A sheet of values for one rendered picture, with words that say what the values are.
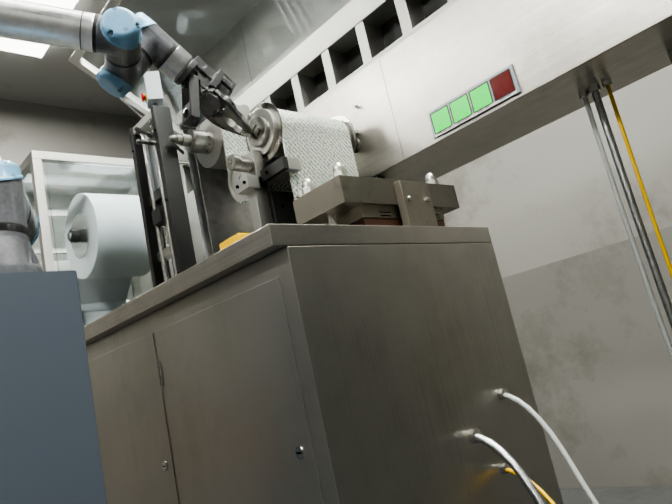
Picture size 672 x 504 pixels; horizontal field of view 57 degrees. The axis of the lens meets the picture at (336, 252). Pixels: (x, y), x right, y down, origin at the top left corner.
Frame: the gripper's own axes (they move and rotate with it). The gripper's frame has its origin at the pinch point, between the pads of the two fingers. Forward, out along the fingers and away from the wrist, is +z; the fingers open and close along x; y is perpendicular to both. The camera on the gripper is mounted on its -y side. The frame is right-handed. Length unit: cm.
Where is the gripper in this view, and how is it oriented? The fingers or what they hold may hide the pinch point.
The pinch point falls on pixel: (244, 133)
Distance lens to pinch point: 156.4
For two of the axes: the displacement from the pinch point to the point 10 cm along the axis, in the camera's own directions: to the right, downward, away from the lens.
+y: 3.0, -7.5, 5.9
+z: 7.0, 5.9, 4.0
